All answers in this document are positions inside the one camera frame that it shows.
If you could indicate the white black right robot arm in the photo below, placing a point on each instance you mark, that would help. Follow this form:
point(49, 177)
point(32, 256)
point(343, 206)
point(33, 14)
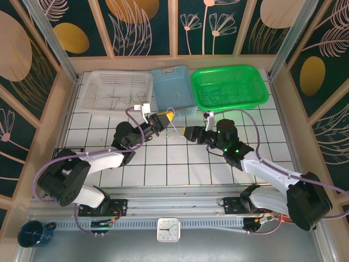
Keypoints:
point(267, 169)

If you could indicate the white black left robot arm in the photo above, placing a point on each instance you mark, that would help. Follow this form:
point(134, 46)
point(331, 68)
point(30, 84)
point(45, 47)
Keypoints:
point(103, 161)

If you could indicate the blue plastic basket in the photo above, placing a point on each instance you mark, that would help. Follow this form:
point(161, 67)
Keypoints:
point(163, 84)

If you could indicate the white plastic basket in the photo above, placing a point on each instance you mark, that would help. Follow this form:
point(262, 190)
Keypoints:
point(90, 90)

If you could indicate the green plastic basket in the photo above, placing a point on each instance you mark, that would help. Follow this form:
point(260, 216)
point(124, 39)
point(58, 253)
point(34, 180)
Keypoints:
point(229, 73)

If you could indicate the black controller board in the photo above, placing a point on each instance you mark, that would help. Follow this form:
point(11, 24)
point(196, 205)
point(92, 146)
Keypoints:
point(101, 225)
point(253, 225)

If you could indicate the white square clock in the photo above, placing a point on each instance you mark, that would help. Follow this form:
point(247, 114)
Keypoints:
point(169, 229)

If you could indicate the dark blue mug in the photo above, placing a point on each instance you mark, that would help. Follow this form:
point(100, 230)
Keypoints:
point(30, 236)

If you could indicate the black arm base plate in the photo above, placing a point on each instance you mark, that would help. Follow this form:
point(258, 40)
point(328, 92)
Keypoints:
point(120, 207)
point(231, 206)

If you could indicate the aluminium mounting rail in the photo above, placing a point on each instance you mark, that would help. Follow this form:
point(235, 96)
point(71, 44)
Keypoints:
point(174, 203)

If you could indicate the aluminium corner post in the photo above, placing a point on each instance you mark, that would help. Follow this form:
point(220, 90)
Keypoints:
point(289, 35)
point(51, 38)

